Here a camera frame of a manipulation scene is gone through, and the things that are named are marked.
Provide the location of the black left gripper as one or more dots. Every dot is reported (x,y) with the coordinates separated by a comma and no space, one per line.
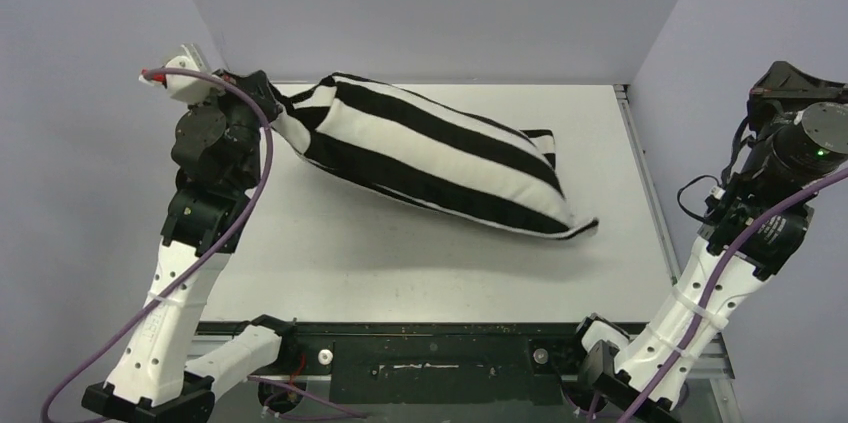
(255,84)

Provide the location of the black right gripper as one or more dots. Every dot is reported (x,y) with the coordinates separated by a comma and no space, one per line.
(786,88)

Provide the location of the black white striped pillowcase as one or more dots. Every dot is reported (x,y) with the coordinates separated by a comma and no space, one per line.
(418,151)

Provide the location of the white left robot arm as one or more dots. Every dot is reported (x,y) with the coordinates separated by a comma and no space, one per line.
(154,379)

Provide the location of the black metal base rail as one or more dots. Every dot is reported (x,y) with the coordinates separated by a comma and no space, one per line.
(434,363)

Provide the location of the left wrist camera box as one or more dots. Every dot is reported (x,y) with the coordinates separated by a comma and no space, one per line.
(191,84)

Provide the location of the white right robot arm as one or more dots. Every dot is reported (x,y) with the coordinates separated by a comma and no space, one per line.
(656,362)

